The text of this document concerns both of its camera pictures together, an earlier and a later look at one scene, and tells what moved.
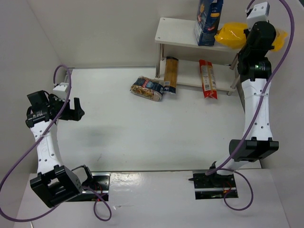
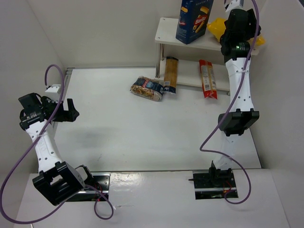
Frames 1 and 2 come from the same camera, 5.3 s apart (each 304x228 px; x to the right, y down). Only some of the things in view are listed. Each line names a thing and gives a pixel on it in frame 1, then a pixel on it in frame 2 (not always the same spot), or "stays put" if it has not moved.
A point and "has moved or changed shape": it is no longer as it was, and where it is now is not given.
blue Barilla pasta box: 208,14 → 193,18
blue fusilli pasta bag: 151,89 stays put
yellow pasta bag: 232,35 has moved or changed shape
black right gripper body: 245,58 → 251,18
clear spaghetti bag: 170,75 stays put
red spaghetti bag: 208,78 stays put
